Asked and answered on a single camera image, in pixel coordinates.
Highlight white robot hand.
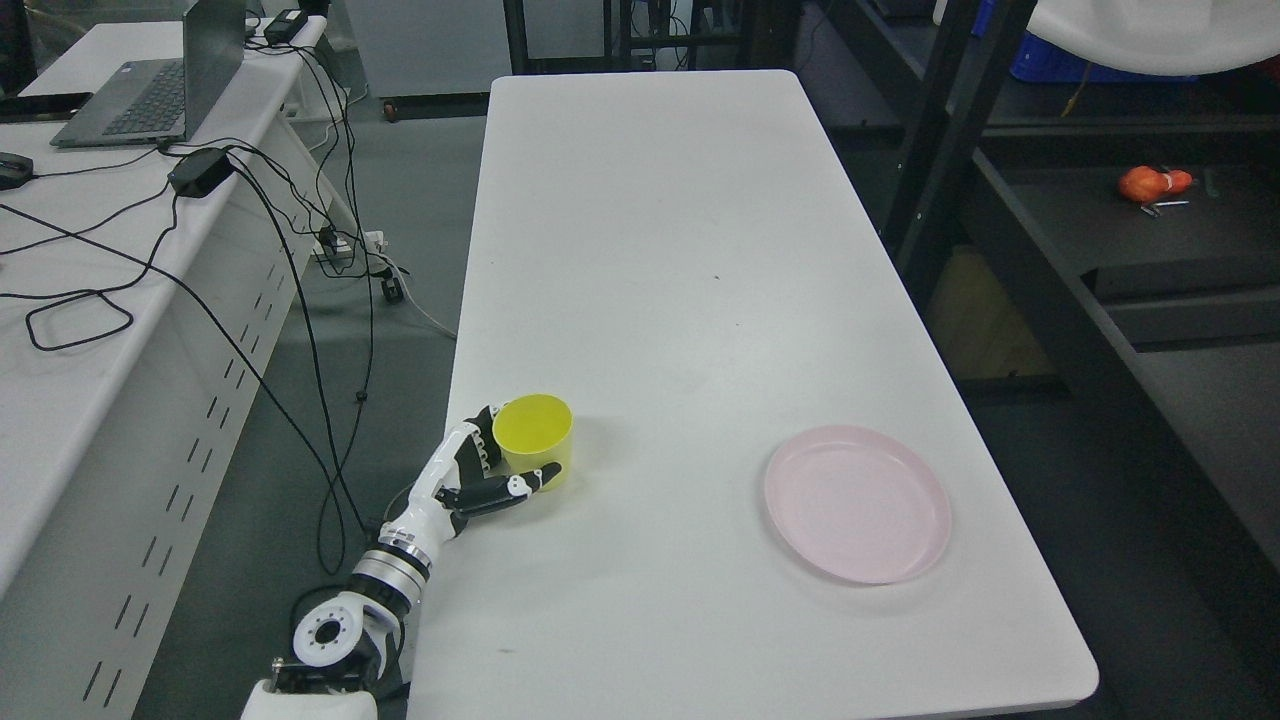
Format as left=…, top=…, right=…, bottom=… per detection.
left=378, top=404, right=563, bottom=562

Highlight yellow plastic cup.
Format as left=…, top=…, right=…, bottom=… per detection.
left=493, top=393, right=575, bottom=491

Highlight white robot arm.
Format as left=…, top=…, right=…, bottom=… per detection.
left=241, top=395, right=573, bottom=719

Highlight orange toy on shelf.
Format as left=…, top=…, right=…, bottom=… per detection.
left=1116, top=165, right=1196, bottom=205

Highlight white power strip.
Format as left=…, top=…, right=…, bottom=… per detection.
left=312, top=229, right=389, bottom=263

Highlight white side desk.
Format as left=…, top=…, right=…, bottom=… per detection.
left=1, top=47, right=342, bottom=719

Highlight pink plastic plate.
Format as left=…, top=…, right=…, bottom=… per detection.
left=763, top=425, right=954, bottom=585

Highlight black power adapter brick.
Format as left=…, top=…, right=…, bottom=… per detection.
left=166, top=147, right=234, bottom=199

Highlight black charger on desk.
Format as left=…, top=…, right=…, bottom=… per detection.
left=262, top=8, right=308, bottom=46

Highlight grey open laptop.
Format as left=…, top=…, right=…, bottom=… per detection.
left=50, top=1, right=246, bottom=149

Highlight black computer mouse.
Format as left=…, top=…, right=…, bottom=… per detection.
left=0, top=152, right=35, bottom=192

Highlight black metal rack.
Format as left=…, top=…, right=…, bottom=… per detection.
left=829, top=1, right=1279, bottom=667

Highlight black cable on desk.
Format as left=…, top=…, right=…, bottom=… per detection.
left=0, top=140, right=376, bottom=577

